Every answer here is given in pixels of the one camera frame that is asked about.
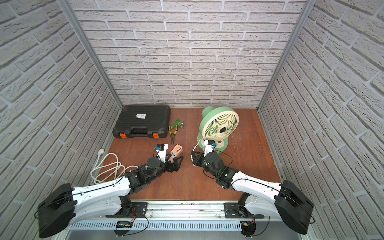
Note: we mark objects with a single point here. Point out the green desk fan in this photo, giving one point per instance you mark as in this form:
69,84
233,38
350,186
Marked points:
217,125

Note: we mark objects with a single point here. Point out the white label sticker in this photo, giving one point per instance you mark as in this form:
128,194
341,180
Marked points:
141,116

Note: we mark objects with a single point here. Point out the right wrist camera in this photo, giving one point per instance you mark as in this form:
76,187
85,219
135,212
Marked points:
210,146

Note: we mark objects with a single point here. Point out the black plastic tool case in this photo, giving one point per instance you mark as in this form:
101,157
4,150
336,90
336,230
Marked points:
154,126

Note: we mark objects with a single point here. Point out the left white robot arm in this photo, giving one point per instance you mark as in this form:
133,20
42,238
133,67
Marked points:
67,205

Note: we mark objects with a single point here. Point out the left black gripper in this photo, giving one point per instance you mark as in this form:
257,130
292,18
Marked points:
167,165

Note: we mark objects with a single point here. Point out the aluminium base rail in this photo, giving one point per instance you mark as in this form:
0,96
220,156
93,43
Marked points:
181,220

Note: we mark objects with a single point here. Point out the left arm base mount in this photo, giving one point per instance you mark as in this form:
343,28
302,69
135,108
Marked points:
130,210

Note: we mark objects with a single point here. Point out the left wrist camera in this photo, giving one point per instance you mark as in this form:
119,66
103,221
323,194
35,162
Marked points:
161,150

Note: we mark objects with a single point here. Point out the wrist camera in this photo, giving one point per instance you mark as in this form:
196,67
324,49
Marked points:
210,146
161,150

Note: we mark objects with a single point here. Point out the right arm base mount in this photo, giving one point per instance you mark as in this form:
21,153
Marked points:
235,211

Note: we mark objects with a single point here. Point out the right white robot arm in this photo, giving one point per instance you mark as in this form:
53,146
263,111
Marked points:
283,201

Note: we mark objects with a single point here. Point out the green spray nozzle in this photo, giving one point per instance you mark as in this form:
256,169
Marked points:
177,123

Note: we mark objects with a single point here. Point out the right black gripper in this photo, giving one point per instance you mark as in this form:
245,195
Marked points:
197,160

